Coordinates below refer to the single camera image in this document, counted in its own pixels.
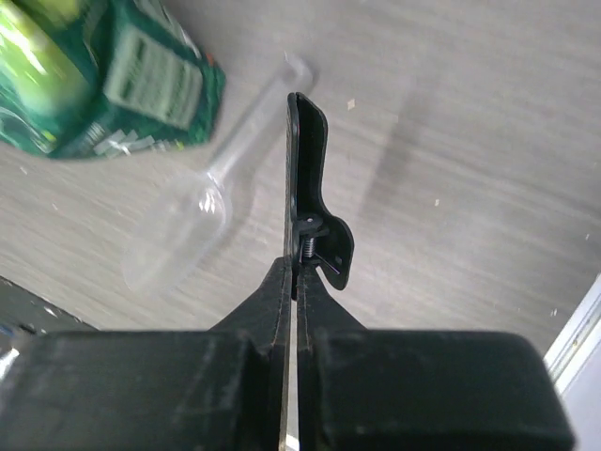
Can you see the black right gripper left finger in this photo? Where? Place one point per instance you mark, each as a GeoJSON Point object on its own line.
{"type": "Point", "coordinates": [224, 388]}

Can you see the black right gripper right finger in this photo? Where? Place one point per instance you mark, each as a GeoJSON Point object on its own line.
{"type": "Point", "coordinates": [378, 389]}

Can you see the black bag clip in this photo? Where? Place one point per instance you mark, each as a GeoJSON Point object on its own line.
{"type": "Point", "coordinates": [313, 235]}

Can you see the clear plastic scoop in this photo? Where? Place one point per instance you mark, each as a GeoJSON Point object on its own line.
{"type": "Point", "coordinates": [193, 212]}

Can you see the green cat litter bag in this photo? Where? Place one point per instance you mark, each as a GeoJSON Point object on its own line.
{"type": "Point", "coordinates": [103, 79]}

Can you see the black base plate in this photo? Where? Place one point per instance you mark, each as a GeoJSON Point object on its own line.
{"type": "Point", "coordinates": [23, 311]}

